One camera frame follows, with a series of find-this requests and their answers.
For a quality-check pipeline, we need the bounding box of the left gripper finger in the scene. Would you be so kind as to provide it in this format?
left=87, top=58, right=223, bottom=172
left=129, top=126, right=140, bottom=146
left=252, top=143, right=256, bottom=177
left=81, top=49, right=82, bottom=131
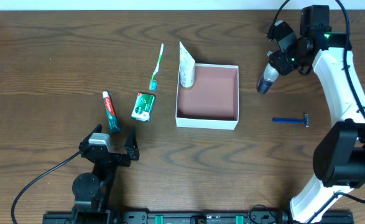
left=124, top=128, right=140, bottom=161
left=82, top=124, right=102, bottom=144

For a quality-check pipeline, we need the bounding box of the clear pump bottle blue liquid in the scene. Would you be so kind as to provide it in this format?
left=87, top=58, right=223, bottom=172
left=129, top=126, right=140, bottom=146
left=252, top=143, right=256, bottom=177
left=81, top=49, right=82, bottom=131
left=256, top=61, right=279, bottom=95

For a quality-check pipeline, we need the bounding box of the blue disposable razor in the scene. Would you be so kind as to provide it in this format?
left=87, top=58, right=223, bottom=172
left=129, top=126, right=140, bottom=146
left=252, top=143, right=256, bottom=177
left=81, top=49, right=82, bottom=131
left=272, top=114, right=310, bottom=128

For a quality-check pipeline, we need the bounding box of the white conditioner tube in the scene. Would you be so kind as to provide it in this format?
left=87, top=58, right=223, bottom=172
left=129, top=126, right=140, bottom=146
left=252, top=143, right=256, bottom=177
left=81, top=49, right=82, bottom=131
left=178, top=42, right=195, bottom=88

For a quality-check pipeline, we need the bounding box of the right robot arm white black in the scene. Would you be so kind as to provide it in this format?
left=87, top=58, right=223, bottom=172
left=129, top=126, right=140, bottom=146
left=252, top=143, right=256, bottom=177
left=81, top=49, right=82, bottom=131
left=257, top=5, right=365, bottom=223

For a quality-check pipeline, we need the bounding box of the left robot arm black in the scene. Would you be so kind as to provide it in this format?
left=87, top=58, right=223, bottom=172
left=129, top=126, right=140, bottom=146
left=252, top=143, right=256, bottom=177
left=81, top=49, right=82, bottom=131
left=72, top=124, right=140, bottom=224

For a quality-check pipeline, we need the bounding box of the red green toothpaste tube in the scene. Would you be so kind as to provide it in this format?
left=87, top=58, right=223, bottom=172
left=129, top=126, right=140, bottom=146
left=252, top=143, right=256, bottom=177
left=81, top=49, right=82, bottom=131
left=103, top=91, right=121, bottom=133

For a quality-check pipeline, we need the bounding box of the green white soap box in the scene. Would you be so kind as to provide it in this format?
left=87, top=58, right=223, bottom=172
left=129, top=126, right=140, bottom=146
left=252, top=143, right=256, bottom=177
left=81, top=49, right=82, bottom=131
left=131, top=93, right=155, bottom=122

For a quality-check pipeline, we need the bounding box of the green white toothbrush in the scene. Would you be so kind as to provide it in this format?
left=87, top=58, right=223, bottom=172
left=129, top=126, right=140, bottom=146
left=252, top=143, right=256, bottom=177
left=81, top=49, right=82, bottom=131
left=149, top=43, right=164, bottom=91

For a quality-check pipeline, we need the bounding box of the white box with pink interior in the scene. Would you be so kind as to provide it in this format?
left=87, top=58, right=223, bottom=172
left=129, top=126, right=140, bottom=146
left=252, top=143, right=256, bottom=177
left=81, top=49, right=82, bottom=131
left=175, top=63, right=239, bottom=130

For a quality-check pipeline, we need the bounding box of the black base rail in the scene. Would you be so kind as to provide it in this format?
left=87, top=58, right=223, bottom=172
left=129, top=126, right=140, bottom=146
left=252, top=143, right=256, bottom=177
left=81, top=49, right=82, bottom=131
left=42, top=210, right=356, bottom=224

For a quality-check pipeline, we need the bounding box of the left black cable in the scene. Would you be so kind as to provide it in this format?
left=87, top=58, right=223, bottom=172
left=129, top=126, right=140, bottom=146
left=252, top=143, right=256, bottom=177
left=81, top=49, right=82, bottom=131
left=11, top=151, right=81, bottom=224

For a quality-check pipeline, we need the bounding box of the black cable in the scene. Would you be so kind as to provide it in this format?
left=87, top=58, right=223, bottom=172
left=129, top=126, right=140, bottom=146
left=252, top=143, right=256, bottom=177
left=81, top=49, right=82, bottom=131
left=267, top=0, right=365, bottom=224
left=11, top=151, right=81, bottom=224

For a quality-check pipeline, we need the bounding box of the right black cable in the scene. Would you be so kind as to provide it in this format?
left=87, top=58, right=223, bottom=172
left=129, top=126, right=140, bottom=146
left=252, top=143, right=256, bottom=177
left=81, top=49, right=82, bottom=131
left=267, top=0, right=365, bottom=224

